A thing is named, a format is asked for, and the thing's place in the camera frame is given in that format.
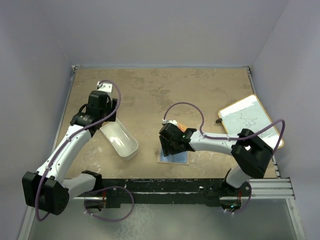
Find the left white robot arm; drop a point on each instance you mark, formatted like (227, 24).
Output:
(47, 189)

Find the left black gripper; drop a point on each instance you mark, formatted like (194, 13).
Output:
(110, 104)

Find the white oblong plastic tray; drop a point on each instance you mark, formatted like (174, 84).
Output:
(123, 142)

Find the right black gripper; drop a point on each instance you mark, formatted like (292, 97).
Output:
(167, 149)

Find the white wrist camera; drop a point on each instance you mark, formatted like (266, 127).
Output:
(105, 87)
(171, 121)

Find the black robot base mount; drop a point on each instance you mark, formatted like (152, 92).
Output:
(211, 192)

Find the orange spiral notebook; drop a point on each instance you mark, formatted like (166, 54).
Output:
(181, 127)

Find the yellow framed whiteboard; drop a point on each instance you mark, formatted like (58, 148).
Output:
(246, 113)

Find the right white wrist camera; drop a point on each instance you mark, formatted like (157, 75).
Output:
(171, 121)

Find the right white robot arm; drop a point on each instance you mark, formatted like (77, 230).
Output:
(250, 152)

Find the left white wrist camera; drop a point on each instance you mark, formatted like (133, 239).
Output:
(105, 87)

